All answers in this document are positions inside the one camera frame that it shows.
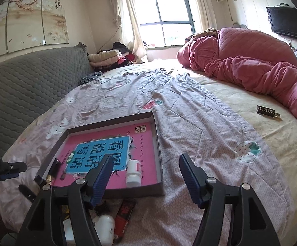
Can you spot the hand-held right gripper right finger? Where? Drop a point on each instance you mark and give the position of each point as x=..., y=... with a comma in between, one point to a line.
x=189, y=182

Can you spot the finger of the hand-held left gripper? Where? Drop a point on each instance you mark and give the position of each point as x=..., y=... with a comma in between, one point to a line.
x=15, y=167
x=8, y=176

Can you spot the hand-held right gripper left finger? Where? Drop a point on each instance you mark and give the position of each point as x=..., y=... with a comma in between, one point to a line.
x=102, y=182

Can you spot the grey cardboard box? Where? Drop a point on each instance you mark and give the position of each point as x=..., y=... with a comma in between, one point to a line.
x=138, y=191

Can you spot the red black cigarette pack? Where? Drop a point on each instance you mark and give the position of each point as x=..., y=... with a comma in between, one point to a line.
x=124, y=215

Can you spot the white pill bottle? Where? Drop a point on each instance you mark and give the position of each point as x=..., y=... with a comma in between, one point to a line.
x=133, y=176

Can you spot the gold foil wrapper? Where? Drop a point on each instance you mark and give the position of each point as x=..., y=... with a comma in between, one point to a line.
x=49, y=178

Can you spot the black bar-shaped object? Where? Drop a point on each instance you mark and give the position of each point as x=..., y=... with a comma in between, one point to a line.
x=57, y=166

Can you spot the white jar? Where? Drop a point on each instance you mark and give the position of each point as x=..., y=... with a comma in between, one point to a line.
x=104, y=226

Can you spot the pink picture book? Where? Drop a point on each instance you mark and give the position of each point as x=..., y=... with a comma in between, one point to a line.
x=143, y=153

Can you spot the grey quilted headboard cover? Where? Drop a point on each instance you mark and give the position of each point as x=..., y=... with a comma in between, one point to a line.
x=22, y=89

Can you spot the dark patterned cloth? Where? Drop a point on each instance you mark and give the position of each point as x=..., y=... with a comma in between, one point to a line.
x=90, y=76

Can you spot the pile of folded clothes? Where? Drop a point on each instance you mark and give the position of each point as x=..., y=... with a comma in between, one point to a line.
x=103, y=56

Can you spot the red clothes pile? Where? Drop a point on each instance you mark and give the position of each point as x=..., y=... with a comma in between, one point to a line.
x=130, y=56

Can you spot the pink quilt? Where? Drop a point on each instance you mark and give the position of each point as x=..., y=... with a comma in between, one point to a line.
x=240, y=56

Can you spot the black garment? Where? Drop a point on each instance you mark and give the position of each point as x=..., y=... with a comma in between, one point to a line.
x=120, y=47

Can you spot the brown knitted cloth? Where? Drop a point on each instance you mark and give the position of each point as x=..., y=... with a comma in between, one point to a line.
x=207, y=32

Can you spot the electric fan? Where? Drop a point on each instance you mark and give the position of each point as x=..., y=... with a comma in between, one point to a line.
x=240, y=26

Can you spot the beige curtain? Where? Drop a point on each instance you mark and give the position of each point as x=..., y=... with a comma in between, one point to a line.
x=128, y=18
x=204, y=5

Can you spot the window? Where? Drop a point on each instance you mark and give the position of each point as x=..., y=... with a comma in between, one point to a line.
x=174, y=5

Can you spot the black wall television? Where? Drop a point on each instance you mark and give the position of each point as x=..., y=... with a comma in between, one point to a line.
x=286, y=21

